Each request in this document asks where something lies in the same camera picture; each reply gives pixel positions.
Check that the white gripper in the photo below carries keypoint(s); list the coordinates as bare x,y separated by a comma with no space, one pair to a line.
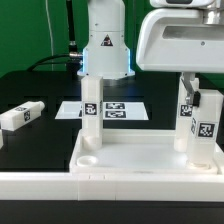
183,36

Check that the white desk top tray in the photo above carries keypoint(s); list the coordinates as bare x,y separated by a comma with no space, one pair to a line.
139,152

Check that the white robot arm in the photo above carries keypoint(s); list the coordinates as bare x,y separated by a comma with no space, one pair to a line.
106,54

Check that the white fiducial marker sheet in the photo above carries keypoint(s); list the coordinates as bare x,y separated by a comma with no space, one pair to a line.
111,110

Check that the white front fence bar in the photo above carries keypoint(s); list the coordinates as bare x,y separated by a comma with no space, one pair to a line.
112,187

